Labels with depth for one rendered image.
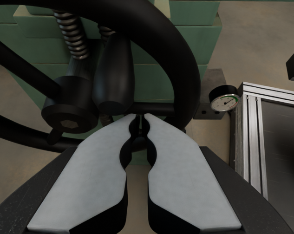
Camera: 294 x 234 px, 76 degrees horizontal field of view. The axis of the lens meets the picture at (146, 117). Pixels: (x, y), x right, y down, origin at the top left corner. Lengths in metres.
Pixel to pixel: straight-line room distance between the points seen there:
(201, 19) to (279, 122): 0.84
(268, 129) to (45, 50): 0.96
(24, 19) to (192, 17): 0.24
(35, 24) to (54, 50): 0.16
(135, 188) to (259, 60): 1.32
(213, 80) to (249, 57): 1.19
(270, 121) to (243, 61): 0.70
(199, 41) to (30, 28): 0.27
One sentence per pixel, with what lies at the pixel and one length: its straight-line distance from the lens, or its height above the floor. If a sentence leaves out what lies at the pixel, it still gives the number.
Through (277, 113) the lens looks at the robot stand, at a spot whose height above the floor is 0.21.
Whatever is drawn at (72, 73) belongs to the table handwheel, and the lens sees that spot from 0.25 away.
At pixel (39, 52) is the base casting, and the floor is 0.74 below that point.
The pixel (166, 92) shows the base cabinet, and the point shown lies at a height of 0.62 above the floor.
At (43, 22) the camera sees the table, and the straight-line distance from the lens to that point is 0.27.
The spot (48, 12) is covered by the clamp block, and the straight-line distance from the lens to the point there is 0.26.
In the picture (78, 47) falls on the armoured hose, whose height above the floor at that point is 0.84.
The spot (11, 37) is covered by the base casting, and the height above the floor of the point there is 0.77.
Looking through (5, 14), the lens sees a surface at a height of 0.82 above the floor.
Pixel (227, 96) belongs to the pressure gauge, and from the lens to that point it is 0.43.
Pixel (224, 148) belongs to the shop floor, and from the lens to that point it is 1.16.
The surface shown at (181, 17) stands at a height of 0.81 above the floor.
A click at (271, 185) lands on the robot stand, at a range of 0.95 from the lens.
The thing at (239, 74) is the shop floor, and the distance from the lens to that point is 1.55.
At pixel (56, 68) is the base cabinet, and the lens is 0.46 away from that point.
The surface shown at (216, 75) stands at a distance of 0.55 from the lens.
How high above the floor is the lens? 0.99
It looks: 59 degrees down
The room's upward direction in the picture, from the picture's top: 2 degrees clockwise
